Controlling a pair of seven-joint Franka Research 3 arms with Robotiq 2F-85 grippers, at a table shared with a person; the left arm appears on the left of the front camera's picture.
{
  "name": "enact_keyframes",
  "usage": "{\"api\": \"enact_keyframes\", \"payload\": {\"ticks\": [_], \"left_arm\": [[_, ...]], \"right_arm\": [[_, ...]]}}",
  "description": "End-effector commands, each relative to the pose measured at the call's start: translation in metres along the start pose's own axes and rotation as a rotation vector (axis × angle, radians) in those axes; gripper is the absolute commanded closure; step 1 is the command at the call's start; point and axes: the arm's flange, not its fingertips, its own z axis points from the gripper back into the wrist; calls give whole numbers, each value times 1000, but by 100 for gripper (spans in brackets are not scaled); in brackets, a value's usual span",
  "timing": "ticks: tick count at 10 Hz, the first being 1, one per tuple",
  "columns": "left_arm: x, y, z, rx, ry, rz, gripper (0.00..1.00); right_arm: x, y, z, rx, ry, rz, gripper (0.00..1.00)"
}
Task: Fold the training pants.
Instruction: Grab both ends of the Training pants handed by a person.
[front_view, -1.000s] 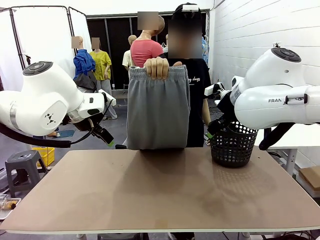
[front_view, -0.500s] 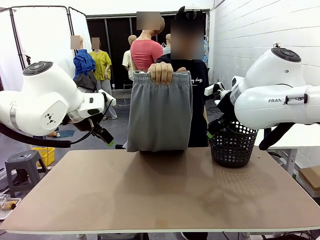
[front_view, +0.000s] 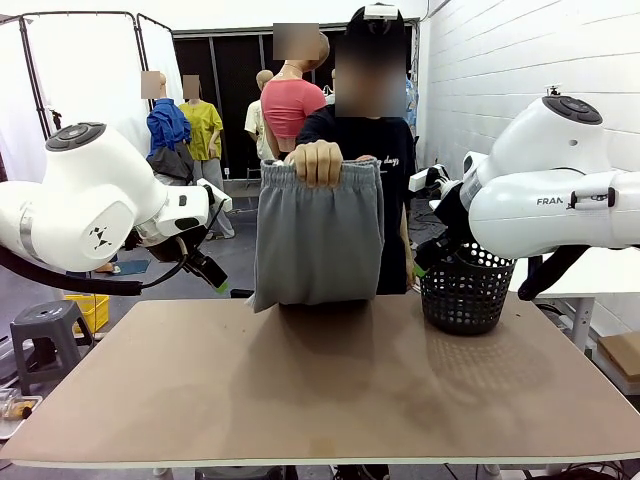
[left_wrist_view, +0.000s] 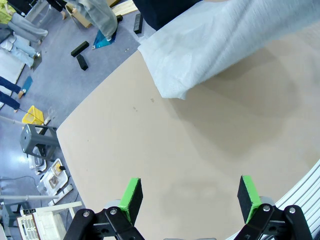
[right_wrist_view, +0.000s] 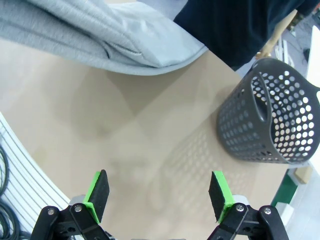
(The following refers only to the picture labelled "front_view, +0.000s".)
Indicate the narrow white backdrop screen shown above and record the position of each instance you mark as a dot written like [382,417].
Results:
[157,55]

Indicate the person's left hand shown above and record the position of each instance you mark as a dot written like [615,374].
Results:
[410,281]

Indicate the black partition screen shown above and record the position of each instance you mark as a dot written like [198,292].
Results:
[225,75]

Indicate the mannequin with patterned blue shirt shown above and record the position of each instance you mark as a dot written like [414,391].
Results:
[411,107]

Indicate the person in black t-shirt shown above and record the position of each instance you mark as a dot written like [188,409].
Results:
[385,145]

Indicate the wide white backdrop screen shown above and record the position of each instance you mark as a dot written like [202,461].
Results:
[90,70]

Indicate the mannequin with yellow shirt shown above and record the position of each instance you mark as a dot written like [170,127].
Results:
[202,130]

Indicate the white table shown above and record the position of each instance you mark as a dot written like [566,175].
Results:
[600,275]

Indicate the black perforated plastic basket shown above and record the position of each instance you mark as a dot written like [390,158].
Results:
[465,300]

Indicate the person's right hand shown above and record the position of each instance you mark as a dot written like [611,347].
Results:
[317,162]

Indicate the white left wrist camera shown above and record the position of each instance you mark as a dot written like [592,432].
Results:
[216,196]

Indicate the mannequin with pink top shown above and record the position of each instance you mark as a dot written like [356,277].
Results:
[290,107]

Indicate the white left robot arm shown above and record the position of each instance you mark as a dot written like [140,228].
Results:
[85,200]

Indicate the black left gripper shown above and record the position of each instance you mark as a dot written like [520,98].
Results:
[177,250]

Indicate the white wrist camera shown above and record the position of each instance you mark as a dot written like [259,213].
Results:
[216,196]
[425,179]

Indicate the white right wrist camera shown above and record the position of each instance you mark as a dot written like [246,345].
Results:
[425,179]

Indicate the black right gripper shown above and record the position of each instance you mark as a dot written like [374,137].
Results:
[452,215]

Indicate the cardboard box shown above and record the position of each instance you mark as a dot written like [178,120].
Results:
[622,355]

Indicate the head-mounted camera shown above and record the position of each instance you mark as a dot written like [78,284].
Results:
[381,12]

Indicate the grey shorts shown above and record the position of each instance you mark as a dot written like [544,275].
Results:
[315,240]

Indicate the black tripod stand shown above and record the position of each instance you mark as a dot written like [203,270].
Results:
[55,120]

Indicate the white tray with small items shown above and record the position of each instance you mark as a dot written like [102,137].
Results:
[17,412]

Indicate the person's left forearm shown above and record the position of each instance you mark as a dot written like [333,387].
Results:
[406,245]

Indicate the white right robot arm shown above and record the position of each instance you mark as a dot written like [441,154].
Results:
[525,210]

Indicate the grey plastic stool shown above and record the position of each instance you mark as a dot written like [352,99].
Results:
[45,325]

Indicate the yellow plastic crate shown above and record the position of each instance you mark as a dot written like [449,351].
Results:
[92,310]

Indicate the blue floor mat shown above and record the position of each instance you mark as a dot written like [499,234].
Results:
[134,266]

